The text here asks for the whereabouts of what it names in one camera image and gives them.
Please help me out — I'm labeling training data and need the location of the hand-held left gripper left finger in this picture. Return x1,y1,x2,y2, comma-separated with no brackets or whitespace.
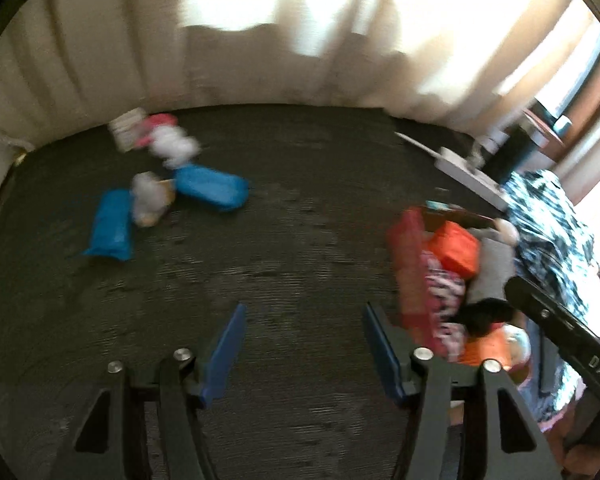
54,303,247,480

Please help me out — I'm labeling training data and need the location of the red basket container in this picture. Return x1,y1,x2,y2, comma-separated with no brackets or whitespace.
386,206,533,391

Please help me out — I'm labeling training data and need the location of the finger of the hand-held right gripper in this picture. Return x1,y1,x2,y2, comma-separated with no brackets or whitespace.
503,275,568,333

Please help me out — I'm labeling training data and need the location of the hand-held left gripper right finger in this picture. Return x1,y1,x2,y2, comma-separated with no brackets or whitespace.
362,302,565,480

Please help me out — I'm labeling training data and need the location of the light grey sock ball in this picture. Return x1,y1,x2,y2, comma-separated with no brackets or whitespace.
131,171,177,227

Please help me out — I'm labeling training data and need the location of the dark embossed tablecloth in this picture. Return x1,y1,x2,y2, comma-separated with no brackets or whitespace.
0,104,536,480

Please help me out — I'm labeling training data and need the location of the dark wooden furniture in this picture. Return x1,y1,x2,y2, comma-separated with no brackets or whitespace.
500,97,583,183

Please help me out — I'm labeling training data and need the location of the grey ribbed sock black cuff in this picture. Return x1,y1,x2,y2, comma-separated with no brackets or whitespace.
467,236,515,307

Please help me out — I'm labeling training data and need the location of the pink black leopard fuzzy sock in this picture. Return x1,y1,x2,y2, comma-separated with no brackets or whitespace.
420,254,468,361

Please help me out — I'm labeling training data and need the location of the pink and white plush item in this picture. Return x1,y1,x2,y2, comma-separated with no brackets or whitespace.
134,114,202,169

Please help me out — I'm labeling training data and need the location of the person's patterned clothing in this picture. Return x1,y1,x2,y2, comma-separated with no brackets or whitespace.
500,169,600,428

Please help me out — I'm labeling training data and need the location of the blue plastic packet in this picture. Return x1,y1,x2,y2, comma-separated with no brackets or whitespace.
174,164,251,212
81,189,134,262

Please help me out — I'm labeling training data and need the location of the cream curtain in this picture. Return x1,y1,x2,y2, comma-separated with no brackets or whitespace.
0,0,600,153

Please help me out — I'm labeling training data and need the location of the white power strip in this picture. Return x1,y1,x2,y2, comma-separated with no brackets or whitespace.
394,131,508,211

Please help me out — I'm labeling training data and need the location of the orange packet with figure print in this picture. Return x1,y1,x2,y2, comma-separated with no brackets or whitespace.
459,324,532,386

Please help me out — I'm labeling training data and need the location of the orange plastic packet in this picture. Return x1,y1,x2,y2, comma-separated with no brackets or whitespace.
426,221,482,280

